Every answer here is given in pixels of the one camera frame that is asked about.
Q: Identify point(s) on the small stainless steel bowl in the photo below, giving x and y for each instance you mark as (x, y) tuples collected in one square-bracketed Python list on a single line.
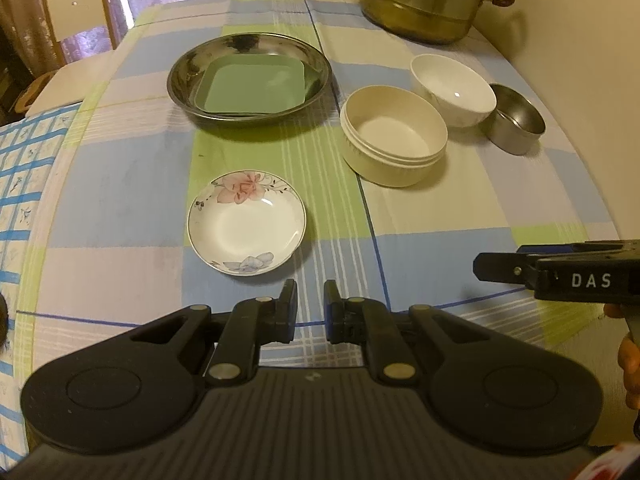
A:
[(517, 125)]

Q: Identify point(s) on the cream round plastic bowl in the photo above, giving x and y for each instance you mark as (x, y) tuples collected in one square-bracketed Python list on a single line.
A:
[(390, 132)]

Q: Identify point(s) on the checkered tablecloth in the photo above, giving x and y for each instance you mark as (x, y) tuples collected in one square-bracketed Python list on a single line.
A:
[(125, 185)]

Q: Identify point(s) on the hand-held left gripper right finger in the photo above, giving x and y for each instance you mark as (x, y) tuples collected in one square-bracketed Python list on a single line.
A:
[(330, 310)]

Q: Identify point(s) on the person's right hand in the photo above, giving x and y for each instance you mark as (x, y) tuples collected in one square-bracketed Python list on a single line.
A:
[(629, 370)]

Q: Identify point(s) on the blue grid patterned cloth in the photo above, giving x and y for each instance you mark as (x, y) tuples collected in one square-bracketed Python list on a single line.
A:
[(25, 170)]

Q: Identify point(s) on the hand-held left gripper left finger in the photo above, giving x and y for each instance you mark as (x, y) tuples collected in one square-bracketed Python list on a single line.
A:
[(291, 305)]

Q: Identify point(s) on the white wooden chair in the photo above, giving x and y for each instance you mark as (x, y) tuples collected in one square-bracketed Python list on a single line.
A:
[(70, 5)]

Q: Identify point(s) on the small floral ceramic plate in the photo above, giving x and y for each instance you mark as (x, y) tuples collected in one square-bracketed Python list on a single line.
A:
[(245, 230)]

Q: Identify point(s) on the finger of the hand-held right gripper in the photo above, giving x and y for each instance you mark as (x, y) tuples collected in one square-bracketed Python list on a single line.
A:
[(545, 248), (505, 267)]

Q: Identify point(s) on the white ceramic bowl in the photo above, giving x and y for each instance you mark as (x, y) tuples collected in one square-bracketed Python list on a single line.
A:
[(450, 85)]

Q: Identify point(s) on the green square plate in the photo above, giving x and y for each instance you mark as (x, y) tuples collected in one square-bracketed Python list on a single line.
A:
[(245, 85)]

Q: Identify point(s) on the large stainless steel basin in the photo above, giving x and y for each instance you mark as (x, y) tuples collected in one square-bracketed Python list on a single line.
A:
[(186, 90)]

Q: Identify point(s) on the stainless steel steamer pot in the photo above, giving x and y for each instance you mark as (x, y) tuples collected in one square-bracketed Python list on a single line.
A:
[(425, 10)]

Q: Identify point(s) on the red and white packet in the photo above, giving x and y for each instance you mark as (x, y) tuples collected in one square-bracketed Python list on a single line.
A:
[(612, 465)]

